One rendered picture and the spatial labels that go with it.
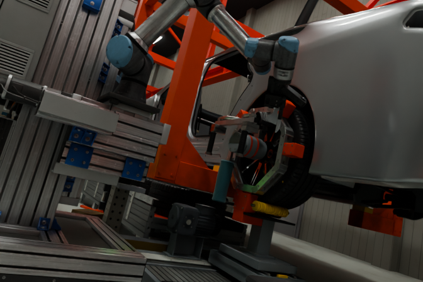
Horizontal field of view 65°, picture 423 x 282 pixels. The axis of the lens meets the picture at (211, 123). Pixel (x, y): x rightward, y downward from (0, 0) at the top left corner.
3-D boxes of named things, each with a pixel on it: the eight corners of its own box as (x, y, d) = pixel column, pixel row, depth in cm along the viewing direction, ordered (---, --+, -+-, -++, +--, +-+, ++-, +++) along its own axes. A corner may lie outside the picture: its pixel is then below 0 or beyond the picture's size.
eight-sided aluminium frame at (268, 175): (282, 199, 183) (299, 106, 194) (272, 197, 180) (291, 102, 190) (227, 187, 230) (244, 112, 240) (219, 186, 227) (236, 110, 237)
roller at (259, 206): (291, 218, 202) (293, 209, 203) (253, 210, 188) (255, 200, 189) (284, 217, 207) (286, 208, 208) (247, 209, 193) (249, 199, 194)
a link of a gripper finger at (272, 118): (264, 130, 131) (268, 107, 132) (279, 133, 130) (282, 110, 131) (263, 129, 128) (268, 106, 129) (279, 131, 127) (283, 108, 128)
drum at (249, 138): (265, 162, 205) (270, 140, 207) (238, 153, 194) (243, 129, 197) (252, 160, 217) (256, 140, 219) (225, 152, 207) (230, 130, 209)
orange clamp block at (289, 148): (291, 158, 188) (303, 158, 181) (281, 154, 185) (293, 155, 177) (293, 146, 190) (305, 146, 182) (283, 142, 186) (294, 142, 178)
